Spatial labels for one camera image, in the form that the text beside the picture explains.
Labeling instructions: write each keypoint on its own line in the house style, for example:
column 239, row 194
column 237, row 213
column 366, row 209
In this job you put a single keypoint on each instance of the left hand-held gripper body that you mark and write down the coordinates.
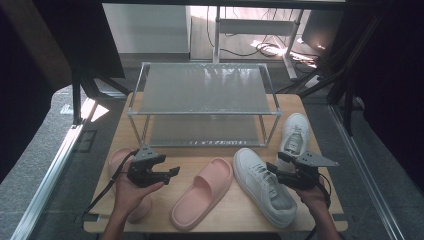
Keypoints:
column 143, row 166

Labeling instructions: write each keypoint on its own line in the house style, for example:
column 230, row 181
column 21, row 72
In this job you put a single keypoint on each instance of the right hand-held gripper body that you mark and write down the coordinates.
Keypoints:
column 306, row 175

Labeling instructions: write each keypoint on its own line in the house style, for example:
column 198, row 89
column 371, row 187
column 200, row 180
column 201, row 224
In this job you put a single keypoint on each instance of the white sneaker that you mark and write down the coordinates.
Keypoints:
column 296, row 130
column 260, row 186

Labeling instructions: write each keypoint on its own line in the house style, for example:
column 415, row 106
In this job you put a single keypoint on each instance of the pink slipper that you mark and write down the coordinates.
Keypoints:
column 118, row 160
column 200, row 196

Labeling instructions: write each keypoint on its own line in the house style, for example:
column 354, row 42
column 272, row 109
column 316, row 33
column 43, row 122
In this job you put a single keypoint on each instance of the metal two-tier shoe rack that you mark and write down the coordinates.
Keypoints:
column 203, row 90

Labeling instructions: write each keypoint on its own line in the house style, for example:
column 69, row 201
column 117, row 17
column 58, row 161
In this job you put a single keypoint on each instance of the person's right hand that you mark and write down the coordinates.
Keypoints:
column 314, row 197

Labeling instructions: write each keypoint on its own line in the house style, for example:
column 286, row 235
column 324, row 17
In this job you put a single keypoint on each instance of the person's left hand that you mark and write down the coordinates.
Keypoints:
column 130, row 196

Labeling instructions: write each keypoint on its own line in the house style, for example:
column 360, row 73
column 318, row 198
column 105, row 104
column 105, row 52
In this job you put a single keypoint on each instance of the white power strip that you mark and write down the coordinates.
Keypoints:
column 314, row 81

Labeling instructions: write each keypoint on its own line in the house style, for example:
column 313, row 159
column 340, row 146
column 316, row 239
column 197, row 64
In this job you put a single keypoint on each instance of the black metal stand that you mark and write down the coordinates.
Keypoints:
column 76, row 96
column 348, row 100

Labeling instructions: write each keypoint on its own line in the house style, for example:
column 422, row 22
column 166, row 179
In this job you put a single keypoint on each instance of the dark monitor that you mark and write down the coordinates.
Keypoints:
column 321, row 31

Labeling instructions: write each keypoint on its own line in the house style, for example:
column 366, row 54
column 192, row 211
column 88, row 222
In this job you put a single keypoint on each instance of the white cabinet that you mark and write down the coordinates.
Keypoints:
column 146, row 28

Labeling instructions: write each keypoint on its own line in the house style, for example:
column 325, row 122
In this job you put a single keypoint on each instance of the black panel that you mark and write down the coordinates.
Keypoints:
column 86, row 36

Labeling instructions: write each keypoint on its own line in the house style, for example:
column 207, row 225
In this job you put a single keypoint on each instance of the aluminium rail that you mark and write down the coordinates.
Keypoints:
column 363, row 170
column 50, row 180

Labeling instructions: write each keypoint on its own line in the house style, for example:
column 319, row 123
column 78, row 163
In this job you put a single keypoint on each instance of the white desk frame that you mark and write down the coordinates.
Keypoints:
column 256, row 26

